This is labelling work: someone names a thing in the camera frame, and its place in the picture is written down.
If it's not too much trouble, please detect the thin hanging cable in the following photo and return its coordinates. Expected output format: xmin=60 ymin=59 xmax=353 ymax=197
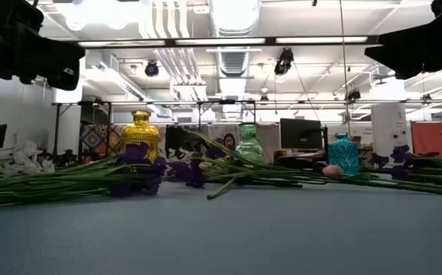
xmin=338 ymin=0 xmax=351 ymax=134

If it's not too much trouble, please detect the black computer monitor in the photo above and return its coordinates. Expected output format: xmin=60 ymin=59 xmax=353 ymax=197
xmin=279 ymin=118 xmax=323 ymax=150

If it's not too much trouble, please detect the colourful patterned quilt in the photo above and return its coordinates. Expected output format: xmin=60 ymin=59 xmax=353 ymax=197
xmin=79 ymin=124 xmax=123 ymax=156

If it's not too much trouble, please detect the yellow glass vase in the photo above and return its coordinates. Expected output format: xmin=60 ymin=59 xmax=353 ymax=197
xmin=120 ymin=109 xmax=160 ymax=163

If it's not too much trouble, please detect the blue glass vase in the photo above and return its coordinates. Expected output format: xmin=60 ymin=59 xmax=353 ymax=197
xmin=327 ymin=132 xmax=360 ymax=176

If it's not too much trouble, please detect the white artificial flower bunch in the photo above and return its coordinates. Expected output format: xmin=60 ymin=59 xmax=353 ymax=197
xmin=166 ymin=147 xmax=304 ymax=189
xmin=0 ymin=140 xmax=161 ymax=209

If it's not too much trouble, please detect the person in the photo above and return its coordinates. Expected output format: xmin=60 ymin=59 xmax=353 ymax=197
xmin=223 ymin=132 xmax=237 ymax=152

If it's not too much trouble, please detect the orange partition panel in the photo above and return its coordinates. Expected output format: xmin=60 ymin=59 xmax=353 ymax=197
xmin=411 ymin=120 xmax=442 ymax=156

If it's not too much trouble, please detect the green glass vase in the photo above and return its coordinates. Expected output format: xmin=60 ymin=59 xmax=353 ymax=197
xmin=235 ymin=121 xmax=267 ymax=164

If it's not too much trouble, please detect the white pillar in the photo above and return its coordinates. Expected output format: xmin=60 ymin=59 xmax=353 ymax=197
xmin=370 ymin=102 xmax=408 ymax=158

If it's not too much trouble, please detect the black partition panel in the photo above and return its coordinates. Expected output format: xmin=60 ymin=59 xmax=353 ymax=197
xmin=164 ymin=125 xmax=209 ymax=157

